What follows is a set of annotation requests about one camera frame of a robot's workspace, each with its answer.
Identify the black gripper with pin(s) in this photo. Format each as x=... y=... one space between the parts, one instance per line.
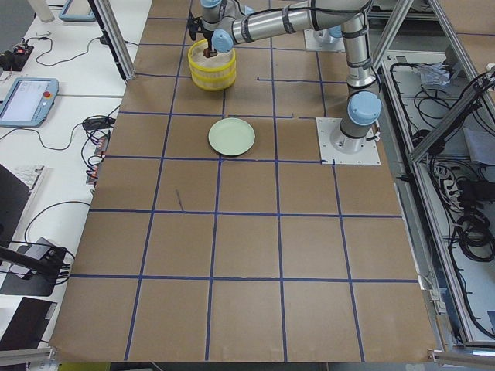
x=209 y=42

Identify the yellow steamer layer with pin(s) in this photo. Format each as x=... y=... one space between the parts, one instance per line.
x=215 y=66
x=214 y=83

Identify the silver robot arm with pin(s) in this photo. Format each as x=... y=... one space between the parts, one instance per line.
x=225 y=24

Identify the light green plate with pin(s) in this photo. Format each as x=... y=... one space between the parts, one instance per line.
x=231 y=136

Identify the blue teach pendant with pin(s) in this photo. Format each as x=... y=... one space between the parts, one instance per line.
x=28 y=102
x=77 y=11

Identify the black power adapter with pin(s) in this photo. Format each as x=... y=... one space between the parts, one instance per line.
x=98 y=123

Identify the white cylinder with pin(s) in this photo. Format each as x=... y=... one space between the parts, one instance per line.
x=42 y=10

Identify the white keyboard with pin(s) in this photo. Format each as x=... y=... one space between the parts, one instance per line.
x=32 y=176

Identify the crumpled white paper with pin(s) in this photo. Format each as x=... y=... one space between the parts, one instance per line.
x=433 y=74

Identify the white power strip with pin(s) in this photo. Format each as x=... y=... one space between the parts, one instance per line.
x=445 y=181

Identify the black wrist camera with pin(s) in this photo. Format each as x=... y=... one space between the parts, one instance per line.
x=194 y=26

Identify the aluminium frame post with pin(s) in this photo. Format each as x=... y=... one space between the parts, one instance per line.
x=111 y=32

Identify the square robot base plate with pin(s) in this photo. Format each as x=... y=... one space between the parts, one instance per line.
x=337 y=149

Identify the circuit board with wires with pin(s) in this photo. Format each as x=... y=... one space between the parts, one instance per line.
x=22 y=49

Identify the black camera stand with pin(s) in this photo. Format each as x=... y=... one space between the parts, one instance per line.
x=34 y=268

